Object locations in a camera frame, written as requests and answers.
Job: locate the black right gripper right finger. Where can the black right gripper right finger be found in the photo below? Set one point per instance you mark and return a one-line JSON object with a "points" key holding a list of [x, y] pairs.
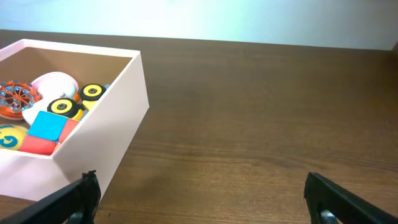
{"points": [[328, 202]]}

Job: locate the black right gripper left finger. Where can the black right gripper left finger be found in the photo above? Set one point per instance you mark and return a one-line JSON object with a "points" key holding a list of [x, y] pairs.
{"points": [[75, 203]]}

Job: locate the colourful two-by-two puzzle cube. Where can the colourful two-by-two puzzle cube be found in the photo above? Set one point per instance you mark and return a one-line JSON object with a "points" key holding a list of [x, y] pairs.
{"points": [[47, 132]]}

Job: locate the yellow ball blue letters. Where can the yellow ball blue letters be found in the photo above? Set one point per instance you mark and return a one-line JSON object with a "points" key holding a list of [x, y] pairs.
{"points": [[12, 136]]}

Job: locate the grey yellow toy truck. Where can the grey yellow toy truck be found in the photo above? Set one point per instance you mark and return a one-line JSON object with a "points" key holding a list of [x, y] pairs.
{"points": [[78, 106]]}

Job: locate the pink white duck toy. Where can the pink white duck toy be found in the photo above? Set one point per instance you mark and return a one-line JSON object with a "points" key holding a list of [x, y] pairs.
{"points": [[51, 86]]}

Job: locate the pink open box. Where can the pink open box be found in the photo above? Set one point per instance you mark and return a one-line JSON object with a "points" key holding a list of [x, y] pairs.
{"points": [[102, 137]]}

